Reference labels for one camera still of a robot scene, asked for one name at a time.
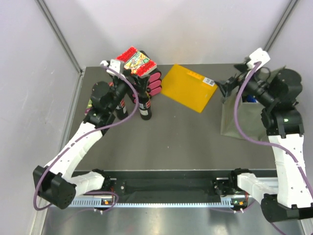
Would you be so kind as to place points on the aluminium frame post left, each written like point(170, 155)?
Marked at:
point(58, 33)

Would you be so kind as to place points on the green canvas bag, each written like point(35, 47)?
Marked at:
point(241, 119)

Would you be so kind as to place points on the red treehouse book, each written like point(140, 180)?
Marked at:
point(137, 62)

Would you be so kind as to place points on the yellow plastic folder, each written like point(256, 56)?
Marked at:
point(188, 88)

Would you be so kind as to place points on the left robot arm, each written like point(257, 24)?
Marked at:
point(55, 182)

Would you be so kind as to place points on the grape juice carton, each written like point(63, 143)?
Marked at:
point(251, 99)

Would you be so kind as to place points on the aluminium frame post right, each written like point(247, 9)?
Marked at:
point(291, 6)

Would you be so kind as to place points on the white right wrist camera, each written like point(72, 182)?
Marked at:
point(258, 56)

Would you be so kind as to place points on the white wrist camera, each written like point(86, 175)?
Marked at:
point(114, 64)
point(258, 56)

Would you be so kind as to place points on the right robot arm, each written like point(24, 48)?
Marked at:
point(293, 200)

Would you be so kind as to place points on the cola bottle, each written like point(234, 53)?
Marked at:
point(121, 110)
point(144, 102)

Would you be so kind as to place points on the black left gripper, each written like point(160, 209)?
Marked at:
point(141, 83)

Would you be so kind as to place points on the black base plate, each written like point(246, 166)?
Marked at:
point(175, 186)

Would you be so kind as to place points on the aluminium frame post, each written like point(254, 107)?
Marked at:
point(58, 33)
point(291, 6)

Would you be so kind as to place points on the purple treehouse book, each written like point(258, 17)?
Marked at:
point(89, 107)

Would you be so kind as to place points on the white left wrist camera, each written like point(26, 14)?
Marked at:
point(114, 64)

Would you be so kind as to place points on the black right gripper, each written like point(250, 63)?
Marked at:
point(233, 82)

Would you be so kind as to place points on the black pink drawer unit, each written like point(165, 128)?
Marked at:
point(154, 85)

